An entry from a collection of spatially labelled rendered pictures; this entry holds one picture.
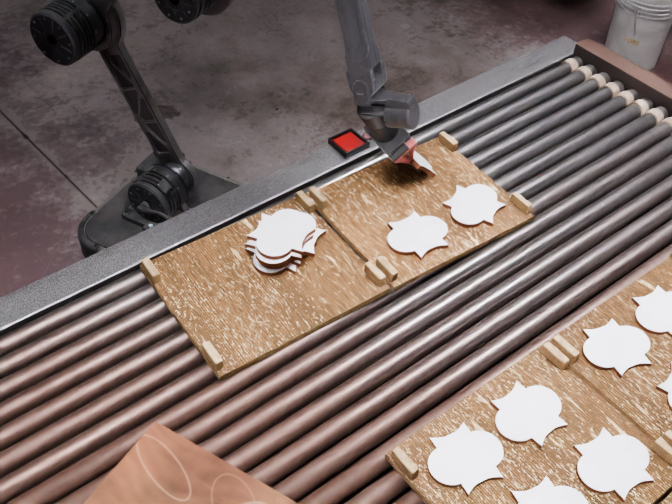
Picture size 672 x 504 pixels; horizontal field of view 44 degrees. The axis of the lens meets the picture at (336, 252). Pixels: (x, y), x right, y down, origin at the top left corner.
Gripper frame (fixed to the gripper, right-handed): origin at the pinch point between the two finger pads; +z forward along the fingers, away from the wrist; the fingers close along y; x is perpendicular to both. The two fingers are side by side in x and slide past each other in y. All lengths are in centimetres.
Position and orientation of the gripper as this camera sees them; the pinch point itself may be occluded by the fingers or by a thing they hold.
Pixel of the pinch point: (399, 150)
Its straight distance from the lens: 194.2
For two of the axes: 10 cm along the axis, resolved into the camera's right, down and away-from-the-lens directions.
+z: 4.0, 3.6, 8.4
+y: -5.3, -6.5, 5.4
